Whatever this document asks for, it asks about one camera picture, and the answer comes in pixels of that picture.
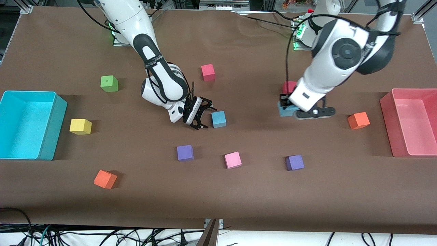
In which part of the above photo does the light blue foam cube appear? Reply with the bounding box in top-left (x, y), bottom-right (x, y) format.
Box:
top-left (277, 102), bottom-right (301, 118)
top-left (211, 110), bottom-right (227, 128)

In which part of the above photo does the red foam cube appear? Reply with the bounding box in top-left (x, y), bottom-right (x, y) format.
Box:
top-left (200, 64), bottom-right (216, 82)
top-left (282, 81), bottom-right (298, 95)

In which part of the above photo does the purple foam cube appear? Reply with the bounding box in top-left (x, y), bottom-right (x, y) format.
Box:
top-left (177, 145), bottom-right (195, 162)
top-left (285, 155), bottom-right (305, 172)

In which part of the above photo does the pink foam cube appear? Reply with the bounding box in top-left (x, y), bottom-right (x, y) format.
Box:
top-left (224, 151), bottom-right (242, 170)

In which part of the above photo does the orange foam cube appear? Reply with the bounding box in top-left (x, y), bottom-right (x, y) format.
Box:
top-left (94, 169), bottom-right (118, 190)
top-left (348, 112), bottom-right (371, 130)

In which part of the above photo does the brown table cover sheet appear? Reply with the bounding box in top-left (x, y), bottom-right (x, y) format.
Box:
top-left (0, 6), bottom-right (437, 236)

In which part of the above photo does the green foam cube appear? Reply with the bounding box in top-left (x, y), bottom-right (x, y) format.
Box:
top-left (100, 75), bottom-right (119, 93)

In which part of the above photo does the dark slanted beam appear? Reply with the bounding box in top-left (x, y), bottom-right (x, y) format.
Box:
top-left (196, 219), bottom-right (220, 246)

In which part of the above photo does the yellow foam cube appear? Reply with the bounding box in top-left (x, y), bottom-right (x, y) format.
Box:
top-left (69, 119), bottom-right (93, 135)

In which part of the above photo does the pink plastic bin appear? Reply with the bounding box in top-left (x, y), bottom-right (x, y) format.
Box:
top-left (380, 88), bottom-right (437, 158)

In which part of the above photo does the cyan plastic bin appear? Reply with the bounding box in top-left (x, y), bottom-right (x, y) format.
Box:
top-left (0, 90), bottom-right (68, 161)

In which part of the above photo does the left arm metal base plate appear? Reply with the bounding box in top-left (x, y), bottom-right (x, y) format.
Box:
top-left (291, 18), bottom-right (316, 51)

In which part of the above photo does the black cable across sheet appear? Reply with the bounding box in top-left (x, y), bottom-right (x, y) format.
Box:
top-left (237, 12), bottom-right (295, 27)

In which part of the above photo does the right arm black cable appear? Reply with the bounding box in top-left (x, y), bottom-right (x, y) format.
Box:
top-left (77, 0), bottom-right (120, 35)

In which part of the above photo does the teal floor cable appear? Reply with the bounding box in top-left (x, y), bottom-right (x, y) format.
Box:
top-left (39, 224), bottom-right (52, 246)

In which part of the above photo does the black looped floor cable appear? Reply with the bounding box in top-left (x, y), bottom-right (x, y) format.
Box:
top-left (0, 207), bottom-right (34, 240)

